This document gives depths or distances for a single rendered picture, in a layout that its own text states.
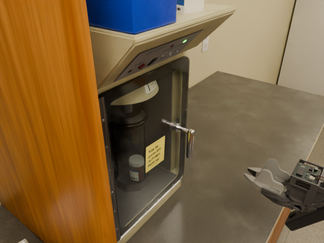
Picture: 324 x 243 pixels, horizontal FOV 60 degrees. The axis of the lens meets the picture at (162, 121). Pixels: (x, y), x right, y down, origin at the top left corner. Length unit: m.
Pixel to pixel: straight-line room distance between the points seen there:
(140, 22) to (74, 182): 0.28
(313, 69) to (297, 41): 0.36
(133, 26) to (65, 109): 0.15
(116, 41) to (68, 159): 0.20
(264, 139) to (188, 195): 0.47
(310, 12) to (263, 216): 2.80
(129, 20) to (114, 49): 0.05
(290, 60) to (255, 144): 2.48
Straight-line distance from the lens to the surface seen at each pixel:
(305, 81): 3.64
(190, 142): 0.75
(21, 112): 0.54
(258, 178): 0.68
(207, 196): 0.93
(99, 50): 0.44
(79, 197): 0.52
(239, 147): 1.16
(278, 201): 0.67
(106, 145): 0.56
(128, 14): 0.39
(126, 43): 0.39
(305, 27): 3.50
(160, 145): 0.72
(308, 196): 0.66
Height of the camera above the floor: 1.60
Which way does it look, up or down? 31 degrees down
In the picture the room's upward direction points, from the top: straight up
